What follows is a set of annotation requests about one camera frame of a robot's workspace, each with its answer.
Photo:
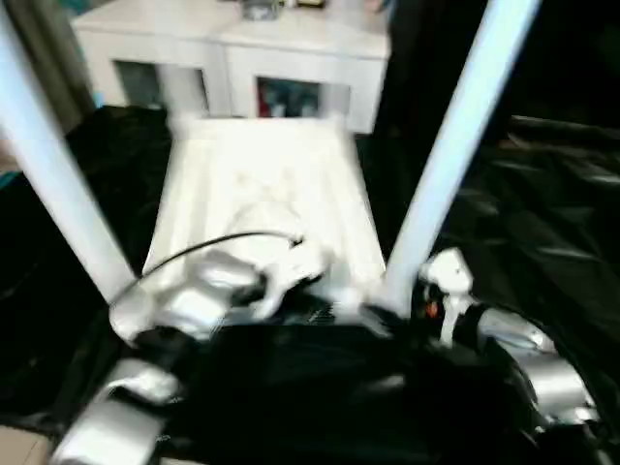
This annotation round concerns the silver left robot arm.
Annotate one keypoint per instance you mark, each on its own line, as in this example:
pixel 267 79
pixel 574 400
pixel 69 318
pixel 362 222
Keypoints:
pixel 218 276

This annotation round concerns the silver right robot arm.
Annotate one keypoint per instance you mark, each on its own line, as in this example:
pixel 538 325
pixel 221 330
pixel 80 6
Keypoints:
pixel 557 382

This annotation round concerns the black work mat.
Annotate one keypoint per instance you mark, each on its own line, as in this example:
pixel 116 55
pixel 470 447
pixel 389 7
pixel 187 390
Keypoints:
pixel 533 218

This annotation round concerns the grey metal rod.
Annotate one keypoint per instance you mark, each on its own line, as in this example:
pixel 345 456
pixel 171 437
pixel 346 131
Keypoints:
pixel 567 127

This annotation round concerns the white glass-door cabinet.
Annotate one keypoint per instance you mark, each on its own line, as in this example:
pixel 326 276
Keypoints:
pixel 232 43

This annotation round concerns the black backdrop cloth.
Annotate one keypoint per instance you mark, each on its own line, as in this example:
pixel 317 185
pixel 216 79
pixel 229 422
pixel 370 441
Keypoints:
pixel 571 53

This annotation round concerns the pale blue small box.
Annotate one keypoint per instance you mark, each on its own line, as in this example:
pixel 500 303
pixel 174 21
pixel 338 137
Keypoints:
pixel 98 99

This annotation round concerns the grey patterned ornament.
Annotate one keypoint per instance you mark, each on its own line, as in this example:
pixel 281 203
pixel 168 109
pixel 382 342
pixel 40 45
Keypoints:
pixel 261 7

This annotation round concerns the black framed picture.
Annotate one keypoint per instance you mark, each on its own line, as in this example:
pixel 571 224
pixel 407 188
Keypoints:
pixel 311 2

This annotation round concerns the teal fabric object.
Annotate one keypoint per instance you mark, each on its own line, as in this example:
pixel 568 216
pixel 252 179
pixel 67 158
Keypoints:
pixel 6 180

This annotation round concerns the grey curtain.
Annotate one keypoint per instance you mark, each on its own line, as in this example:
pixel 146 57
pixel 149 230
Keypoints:
pixel 53 53

